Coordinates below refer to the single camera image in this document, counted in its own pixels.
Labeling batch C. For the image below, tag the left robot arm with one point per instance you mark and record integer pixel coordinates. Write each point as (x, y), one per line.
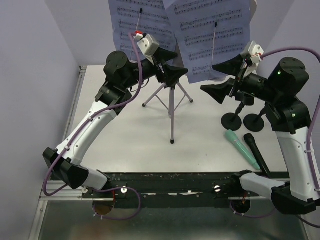
(65, 161)

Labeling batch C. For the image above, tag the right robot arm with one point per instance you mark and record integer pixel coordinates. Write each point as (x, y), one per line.
(290, 120)

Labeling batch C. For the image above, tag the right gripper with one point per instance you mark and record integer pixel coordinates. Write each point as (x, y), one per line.
(218, 91)

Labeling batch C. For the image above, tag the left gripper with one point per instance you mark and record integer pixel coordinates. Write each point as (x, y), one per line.
(170, 74)

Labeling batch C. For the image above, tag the aluminium frame rail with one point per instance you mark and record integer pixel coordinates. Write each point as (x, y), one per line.
(56, 190)

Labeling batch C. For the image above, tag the black mounting rail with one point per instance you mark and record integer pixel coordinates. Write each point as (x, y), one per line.
(169, 190)

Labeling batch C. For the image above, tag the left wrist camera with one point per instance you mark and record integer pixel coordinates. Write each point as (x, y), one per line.
(147, 44)

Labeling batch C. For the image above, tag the green microphone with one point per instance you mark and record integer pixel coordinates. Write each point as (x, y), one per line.
(246, 154)

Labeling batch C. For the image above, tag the sheet music page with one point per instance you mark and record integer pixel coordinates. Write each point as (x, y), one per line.
(147, 16)
(208, 32)

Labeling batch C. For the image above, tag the black microphone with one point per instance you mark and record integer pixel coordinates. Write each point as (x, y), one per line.
(251, 142)

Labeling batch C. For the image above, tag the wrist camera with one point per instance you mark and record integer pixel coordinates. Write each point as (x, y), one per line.
(147, 44)
(252, 56)

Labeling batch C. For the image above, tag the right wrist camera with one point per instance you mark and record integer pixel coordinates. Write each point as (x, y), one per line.
(252, 56)

